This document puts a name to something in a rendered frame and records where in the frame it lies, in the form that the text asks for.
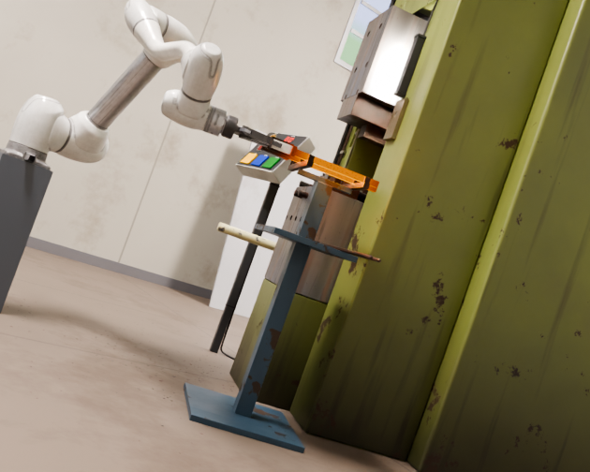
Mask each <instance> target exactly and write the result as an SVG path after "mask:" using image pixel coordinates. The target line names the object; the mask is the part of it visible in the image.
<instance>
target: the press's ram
mask: <svg viewBox="0 0 590 472"><path fill-rule="evenodd" d="M426 25H427V21H426V20H424V19H422V18H420V17H417V16H415V15H413V14H411V13H409V12H407V11H405V10H403V9H401V8H399V7H397V6H395V5H393V6H391V7H389V8H388V9H387V10H385V11H384V12H382V13H381V14H380V15H378V16H377V17H375V18H374V19H373V20H371V21H370V22H369V23H368V25H367V28H366V31H365V34H364V37H363V39H362V42H361V46H360V48H359V51H358V54H357V57H356V59H355V62H354V65H353V68H352V70H351V72H350V75H349V78H348V81H347V85H346V88H345V91H344V92H343V95H342V98H341V102H343V100H344V99H347V98H349V97H351V96H354V95H356V94H359V95H362V96H365V97H367V98H370V99H372V100H374V101H376V102H378V103H380V104H382V105H385V106H387V107H389V108H391V109H394V107H395V104H396V101H398V100H401V99H402V98H400V97H398V96H395V95H394V92H395V91H396V88H397V85H398V83H399V80H400V78H401V75H402V72H403V70H404V67H405V64H406V59H407V57H408V55H409V52H410V49H411V47H412V44H413V41H414V36H415V35H416V34H418V33H420V34H422V35H423V33H424V30H425V27H426Z"/></svg>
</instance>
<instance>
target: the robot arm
mask: <svg viewBox="0 0 590 472"><path fill-rule="evenodd" d="M125 22H126V24H127V26H128V28H129V30H130V32H131V34H132V35H133V36H134V37H135V39H136V40H137V41H138V42H139V43H140V44H141V45H142V46H143V51H142V52H141V53H140V54H139V56H138V57H137V58H136V59H135V60H134V61H133V62H132V63H131V65H130V66H129V67H128V68H127V69H126V70H125V71H124V73H123V74H122V75H121V76H120V77H119V78H118V79H117V80H116V81H115V83H114V84H113V85H112V86H111V87H110V88H109V89H108V91H107V92H106V93H105V94H104V95H103V96H102V97H101V98H100V99H99V100H98V101H97V103H96V104H95V105H94V106H93V107H92V108H91V109H90V110H89V111H81V112H79V113H78V114H76V115H74V116H72V117H70V118H66V117H65V115H64V109H63V107H62V105H61V104H60V103H59V101H57V100H55V99H53V98H50V97H46V96H41V95H34V96H32V97H30V98H29V99H28V100H27V101H26V102H25V103H24V105H23V106H22V108H21V109H20V111H19V113H18V116H17V118H16V120H15V123H14V125H13V127H12V130H11V134H10V138H9V141H8V143H7V146H6V148H0V153H2V154H5V155H10V156H12V157H15V158H18V159H20V160H23V161H25V162H28V163H31V164H34V165H36V166H39V167H41V168H44V169H47V170H51V167H50V166H49V165H48V164H46V159H47V155H48V152H49V151H50V152H55V153H57V154H59V155H61V156H63V157H66V158H68V159H71V160H74V161H78V162H81V163H96V162H98V161H100V160H101V159H103V158H104V157H105V155H106V154H107V152H108V150H109V140H108V137H109V134H110V131H109V126H110V125H111V124H112V123H113V122H114V120H115V119H116V118H117V117H118V116H119V115H120V114H121V113H122V112H123V111H124V110H125V108H126V107H127V106H128V105H129V104H130V103H131V102H132V101H133V100H134V99H135V97H136V96H137V95H138V94H139V93H140V92H141V91H142V90H143V89H144V88H145V86H146V85H147V84H148V83H149V82H150V81H151V80H152V79H153V78H154V77H155V76H156V74H157V73H158V72H159V71H160V70H161V69H162V68H168V67H170V66H173V65H175V64H177V63H181V69H182V79H183V84H182V88H181V90H169V91H167V92H166V93H165V94H164V97H163V99H162V103H161V111H162V114H164V115H165V116H166V117H167V118H169V119H171V121H173V122H175V123H177V124H179V125H183V126H185V127H188V128H191V129H197V130H201V131H204V132H207V133H209V134H212V135H215V136H217V137H218V136H219V134H221V136H222V137H225V138H227V139H232V137H233V134H235V135H238V136H239V137H238V138H240V139H244V140H249V141H251V142H254V143H256V144H259V145H261V146H264V147H268V145H269V146H270V147H269V148H274V149H275V150H278V151H281V152H283V153H286V154H288V155H290V152H291V149H292V147H293V146H291V145H288V144H286V143H283V142H282V141H279V140H275V139H273V137H270V136H267V135H265V134H262V133H260V132H258V131H256V130H254V129H252V128H250V127H248V126H245V125H243V126H239V125H237V124H238V121H239V119H238V118H237V117H234V116H232V115H229V116H227V112H226V111H224V110H221V109H219V108H217V107H216V106H212V105H210V104H211V100H212V97H213V94H214V92H215V90H216V88H217V86H218V83H219V81H220V78H221V75H222V71H223V66H224V56H223V53H222V51H221V50H220V49H219V48H218V47H217V46H216V45H215V44H213V43H211V42H203V43H200V44H199V45H198V44H197V41H196V40H195V38H194V37H193V35H192V33H191V32H190V31H189V29H188V28H186V27H185V26H184V25H183V24H182V23H180V22H178V21H177V20H175V19H174V18H172V17H171V16H169V15H167V14H166V13H164V12H162V11H161V10H159V9H157V8H156V7H153V6H149V4H148V3H147V2H146V1H144V0H129V1H128V2H127V3H126V6H125ZM209 113H210V114H209ZM205 124H206V125H205Z"/></svg>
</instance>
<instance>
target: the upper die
mask: <svg viewBox="0 0 590 472"><path fill-rule="evenodd" d="M392 113H393V109H391V108H389V107H387V106H385V105H382V104H380V103H378V102H376V101H374V100H372V99H370V98H367V97H365V96H362V95H359V94H356V95H354V96H351V97H349V98H347V99H344V100H343V103H342V106H341V109H340V111H339V113H338V116H337V120H340V121H342V122H344V123H347V124H349V125H353V126H355V127H357V128H359V129H361V126H362V125H367V124H369V125H372V126H375V127H377V128H379V129H382V130H384V131H386V130H387V127H388V125H389V122H390V119H391V115H392Z"/></svg>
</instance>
